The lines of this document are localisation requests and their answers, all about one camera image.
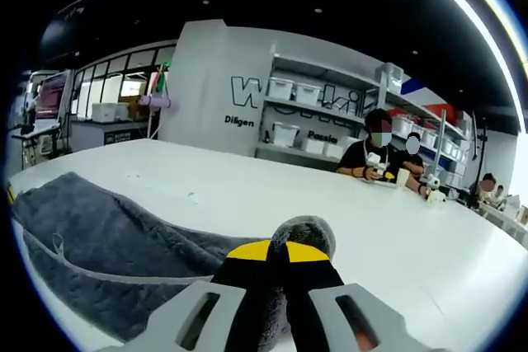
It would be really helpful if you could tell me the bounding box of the brown cardboard box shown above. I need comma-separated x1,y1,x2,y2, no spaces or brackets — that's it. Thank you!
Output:
129,96,146,120

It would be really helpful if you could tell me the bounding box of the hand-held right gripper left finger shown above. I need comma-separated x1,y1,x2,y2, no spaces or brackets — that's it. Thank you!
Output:
98,239,286,352

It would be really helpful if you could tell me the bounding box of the white coat stand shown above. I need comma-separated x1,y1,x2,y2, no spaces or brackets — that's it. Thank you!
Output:
146,62,171,139

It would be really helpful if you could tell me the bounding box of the grey towel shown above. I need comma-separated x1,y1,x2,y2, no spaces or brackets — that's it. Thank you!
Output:
10,171,337,352

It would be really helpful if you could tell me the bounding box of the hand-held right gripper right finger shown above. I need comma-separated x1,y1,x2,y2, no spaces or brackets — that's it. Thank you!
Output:
282,241,451,352

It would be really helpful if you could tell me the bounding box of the shelf with white bins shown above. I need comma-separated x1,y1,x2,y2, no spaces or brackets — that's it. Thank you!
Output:
266,62,468,172

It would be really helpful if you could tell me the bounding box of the dark counter cabinet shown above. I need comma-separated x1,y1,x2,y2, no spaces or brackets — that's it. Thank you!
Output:
69,118,151,152

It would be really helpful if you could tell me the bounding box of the white lidded storage bin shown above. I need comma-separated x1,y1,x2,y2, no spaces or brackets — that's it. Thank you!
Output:
91,101,131,124

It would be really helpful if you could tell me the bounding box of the purple rolled mat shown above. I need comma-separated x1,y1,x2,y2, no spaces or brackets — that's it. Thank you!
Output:
137,95,181,114

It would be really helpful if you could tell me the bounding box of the black monitor desk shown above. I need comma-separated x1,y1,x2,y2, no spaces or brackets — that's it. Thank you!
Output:
11,120,64,164

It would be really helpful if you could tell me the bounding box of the green red hanging cloth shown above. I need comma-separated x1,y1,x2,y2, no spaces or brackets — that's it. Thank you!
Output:
153,62,171,94

